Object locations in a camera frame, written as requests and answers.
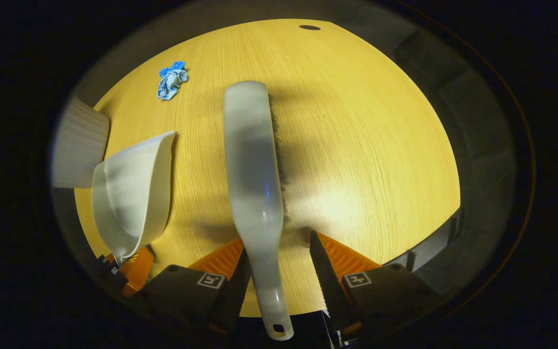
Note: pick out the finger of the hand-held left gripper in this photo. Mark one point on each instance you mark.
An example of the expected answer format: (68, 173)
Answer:
(138, 269)
(109, 269)

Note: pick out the white plastic dustpan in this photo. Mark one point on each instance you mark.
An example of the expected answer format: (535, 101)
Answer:
(129, 194)

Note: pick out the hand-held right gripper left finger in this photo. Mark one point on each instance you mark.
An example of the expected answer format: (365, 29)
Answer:
(233, 295)

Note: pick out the white ribbed garbage bin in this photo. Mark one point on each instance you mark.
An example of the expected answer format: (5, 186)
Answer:
(78, 145)

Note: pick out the wooden desktop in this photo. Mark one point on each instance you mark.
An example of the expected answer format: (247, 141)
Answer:
(356, 121)

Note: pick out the small white broom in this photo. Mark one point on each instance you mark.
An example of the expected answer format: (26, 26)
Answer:
(252, 169)

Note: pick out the blue paper trash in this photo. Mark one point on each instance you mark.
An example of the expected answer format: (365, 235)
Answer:
(170, 80)

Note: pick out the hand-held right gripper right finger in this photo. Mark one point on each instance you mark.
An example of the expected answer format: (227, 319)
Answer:
(330, 286)

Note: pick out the black desk grommet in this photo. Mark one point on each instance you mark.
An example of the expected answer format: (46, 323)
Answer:
(309, 27)

